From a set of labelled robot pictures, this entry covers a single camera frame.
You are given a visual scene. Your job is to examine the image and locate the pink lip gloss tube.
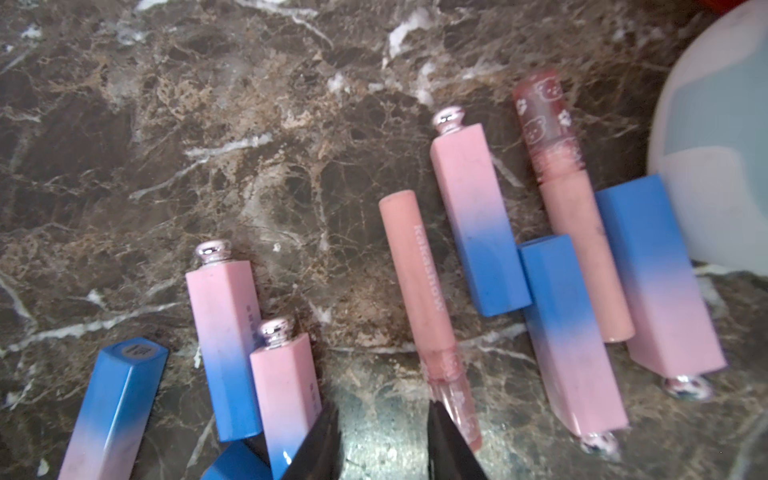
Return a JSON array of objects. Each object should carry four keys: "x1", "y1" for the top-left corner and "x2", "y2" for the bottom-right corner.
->
[{"x1": 379, "y1": 190, "x2": 483, "y2": 452}]

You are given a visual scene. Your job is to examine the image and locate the red pen holder cup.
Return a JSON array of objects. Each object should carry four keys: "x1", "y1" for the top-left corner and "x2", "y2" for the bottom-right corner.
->
[{"x1": 699, "y1": 0, "x2": 746, "y2": 15}]

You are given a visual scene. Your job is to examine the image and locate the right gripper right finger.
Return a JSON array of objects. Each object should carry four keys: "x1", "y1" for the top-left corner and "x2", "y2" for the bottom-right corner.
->
[{"x1": 427, "y1": 400, "x2": 488, "y2": 480}]

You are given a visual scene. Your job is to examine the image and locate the pink kitty lip gloss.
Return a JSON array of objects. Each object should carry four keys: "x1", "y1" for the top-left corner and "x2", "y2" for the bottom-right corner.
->
[{"x1": 513, "y1": 69, "x2": 635, "y2": 343}]

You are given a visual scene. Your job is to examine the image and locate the pink blue square lipstick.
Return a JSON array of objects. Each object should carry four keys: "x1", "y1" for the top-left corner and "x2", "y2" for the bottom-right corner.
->
[
  {"x1": 186, "y1": 240, "x2": 263, "y2": 442},
  {"x1": 519, "y1": 235, "x2": 629, "y2": 460},
  {"x1": 250, "y1": 317, "x2": 322, "y2": 479},
  {"x1": 596, "y1": 175, "x2": 727, "y2": 401},
  {"x1": 58, "y1": 337, "x2": 168, "y2": 479},
  {"x1": 430, "y1": 106, "x2": 532, "y2": 317},
  {"x1": 201, "y1": 441, "x2": 272, "y2": 480}
]

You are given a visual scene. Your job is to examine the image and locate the white round alarm clock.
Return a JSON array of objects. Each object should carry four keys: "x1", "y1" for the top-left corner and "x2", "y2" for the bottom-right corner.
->
[{"x1": 647, "y1": 1, "x2": 767, "y2": 275}]

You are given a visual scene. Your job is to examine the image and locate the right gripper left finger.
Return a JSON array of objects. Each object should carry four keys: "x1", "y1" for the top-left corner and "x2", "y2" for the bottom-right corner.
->
[{"x1": 282, "y1": 403, "x2": 342, "y2": 480}]

